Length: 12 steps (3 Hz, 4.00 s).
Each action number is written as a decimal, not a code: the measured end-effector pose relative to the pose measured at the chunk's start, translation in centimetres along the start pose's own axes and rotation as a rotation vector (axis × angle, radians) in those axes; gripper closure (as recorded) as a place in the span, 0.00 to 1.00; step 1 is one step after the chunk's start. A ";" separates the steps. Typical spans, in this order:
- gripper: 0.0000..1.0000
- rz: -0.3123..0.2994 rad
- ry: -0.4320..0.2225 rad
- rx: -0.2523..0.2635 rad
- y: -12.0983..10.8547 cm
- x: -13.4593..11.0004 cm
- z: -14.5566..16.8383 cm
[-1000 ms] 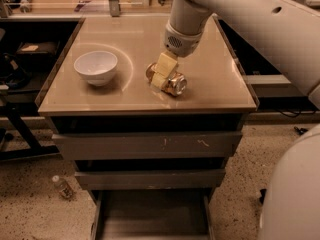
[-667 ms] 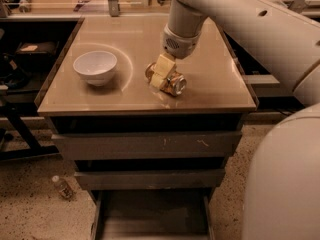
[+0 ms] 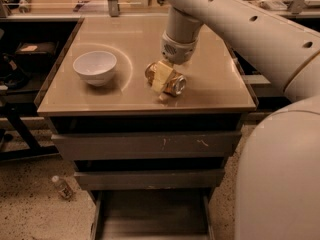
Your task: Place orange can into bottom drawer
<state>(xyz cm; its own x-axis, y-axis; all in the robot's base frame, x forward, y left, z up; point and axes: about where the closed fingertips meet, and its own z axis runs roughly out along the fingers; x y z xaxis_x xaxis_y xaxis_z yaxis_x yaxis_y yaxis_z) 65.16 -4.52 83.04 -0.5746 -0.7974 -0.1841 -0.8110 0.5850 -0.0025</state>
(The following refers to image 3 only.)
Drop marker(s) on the grey drawer cabinet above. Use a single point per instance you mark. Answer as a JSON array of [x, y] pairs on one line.
[[215, 97]]

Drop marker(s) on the clear plastic bottle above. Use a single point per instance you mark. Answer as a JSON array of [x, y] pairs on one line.
[[62, 187]]

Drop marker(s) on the grey middle drawer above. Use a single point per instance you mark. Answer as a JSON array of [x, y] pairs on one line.
[[155, 179]]

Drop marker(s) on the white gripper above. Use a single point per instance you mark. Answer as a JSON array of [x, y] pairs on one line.
[[178, 51]]

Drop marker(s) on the black metal frame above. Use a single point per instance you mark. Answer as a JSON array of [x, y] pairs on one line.
[[34, 148]]

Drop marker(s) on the grey open bottom drawer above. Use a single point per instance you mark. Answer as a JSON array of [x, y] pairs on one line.
[[176, 214]]

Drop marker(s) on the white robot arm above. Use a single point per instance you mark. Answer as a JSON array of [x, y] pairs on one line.
[[277, 193]]

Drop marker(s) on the black case with label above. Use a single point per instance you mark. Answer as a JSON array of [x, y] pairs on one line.
[[36, 57]]

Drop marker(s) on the white ceramic bowl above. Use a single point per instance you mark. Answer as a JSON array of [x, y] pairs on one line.
[[96, 68]]

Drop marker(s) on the grey top drawer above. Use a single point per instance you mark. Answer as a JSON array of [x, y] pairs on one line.
[[148, 145]]

